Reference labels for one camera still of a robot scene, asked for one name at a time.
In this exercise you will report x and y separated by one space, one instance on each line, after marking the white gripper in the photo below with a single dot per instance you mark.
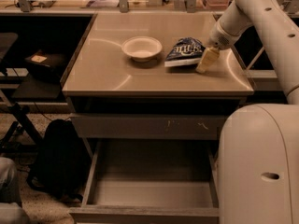
219 37

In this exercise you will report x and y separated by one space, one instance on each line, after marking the blue chip bag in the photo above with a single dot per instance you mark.
187 51

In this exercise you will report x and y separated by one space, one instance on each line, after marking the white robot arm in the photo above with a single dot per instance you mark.
258 163

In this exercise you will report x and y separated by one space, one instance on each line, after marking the grey drawer cabinet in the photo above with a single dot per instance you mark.
103 80

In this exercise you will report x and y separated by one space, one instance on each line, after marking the closed top drawer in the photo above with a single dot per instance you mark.
142 126

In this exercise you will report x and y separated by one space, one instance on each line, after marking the open middle drawer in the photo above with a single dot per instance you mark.
150 182

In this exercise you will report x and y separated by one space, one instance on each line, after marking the white paper bowl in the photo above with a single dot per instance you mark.
141 48

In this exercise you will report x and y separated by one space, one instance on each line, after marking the black box with label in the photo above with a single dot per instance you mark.
47 67

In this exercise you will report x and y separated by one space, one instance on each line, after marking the black backpack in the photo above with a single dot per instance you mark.
62 163

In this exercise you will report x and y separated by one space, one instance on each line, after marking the dark side shelf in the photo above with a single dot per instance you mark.
34 89

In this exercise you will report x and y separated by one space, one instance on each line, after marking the black tripod stand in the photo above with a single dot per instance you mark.
21 120

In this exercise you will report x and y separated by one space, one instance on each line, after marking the person's leg in jeans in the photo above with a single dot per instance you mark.
11 211

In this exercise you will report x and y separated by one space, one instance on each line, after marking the white stick with handle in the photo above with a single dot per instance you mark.
255 58

